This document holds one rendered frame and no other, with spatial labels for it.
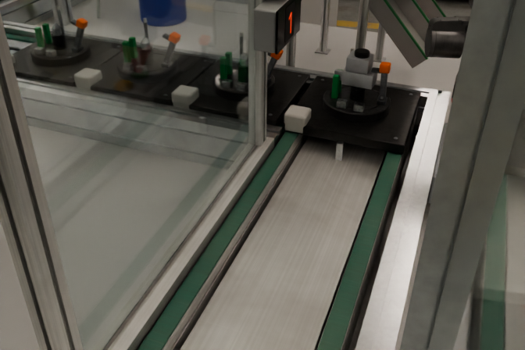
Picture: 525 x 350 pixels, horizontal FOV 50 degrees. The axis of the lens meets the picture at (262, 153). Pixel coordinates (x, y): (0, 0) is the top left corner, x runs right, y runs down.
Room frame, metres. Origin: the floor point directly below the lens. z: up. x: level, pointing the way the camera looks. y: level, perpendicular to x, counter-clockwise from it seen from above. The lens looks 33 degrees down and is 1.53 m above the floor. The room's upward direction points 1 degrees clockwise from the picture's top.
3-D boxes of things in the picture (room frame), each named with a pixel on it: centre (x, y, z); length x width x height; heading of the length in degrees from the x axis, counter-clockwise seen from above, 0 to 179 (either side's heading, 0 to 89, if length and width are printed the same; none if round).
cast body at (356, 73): (1.06, -0.19, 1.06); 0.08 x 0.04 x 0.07; 67
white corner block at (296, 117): (1.00, -0.07, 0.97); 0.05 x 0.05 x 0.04; 70
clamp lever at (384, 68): (1.05, -0.24, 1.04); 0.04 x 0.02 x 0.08; 70
